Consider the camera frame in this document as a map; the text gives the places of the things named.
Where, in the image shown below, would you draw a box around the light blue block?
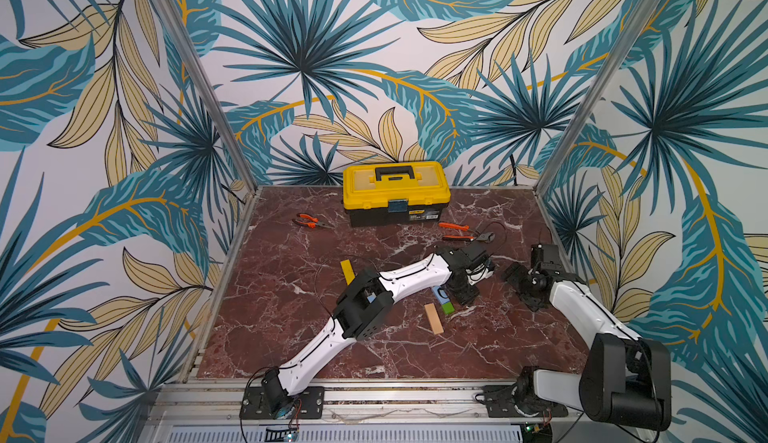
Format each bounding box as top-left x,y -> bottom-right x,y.
432,286 -> 450,305

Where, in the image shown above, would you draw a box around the natural wood block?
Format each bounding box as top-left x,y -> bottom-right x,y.
424,303 -> 444,335

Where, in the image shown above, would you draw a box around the yellow block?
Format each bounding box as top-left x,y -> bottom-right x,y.
340,260 -> 355,285

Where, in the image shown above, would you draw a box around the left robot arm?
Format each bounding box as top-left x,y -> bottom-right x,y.
261,243 -> 496,419

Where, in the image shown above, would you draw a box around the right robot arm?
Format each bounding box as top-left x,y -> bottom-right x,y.
504,243 -> 672,433

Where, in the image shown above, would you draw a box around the yellow black toolbox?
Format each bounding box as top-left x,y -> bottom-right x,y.
342,161 -> 451,227

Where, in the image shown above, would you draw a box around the large orange-handled pliers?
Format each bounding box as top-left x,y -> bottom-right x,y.
438,222 -> 495,243

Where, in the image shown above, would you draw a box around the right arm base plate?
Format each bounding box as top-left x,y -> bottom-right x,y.
474,385 -> 569,419

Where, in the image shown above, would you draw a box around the small orange-handled pliers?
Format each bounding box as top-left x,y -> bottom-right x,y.
292,213 -> 333,229

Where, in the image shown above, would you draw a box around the aluminium front rail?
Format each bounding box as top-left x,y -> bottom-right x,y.
140,379 -> 661,443

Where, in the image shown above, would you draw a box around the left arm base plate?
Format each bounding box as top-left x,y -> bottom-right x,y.
239,386 -> 325,421

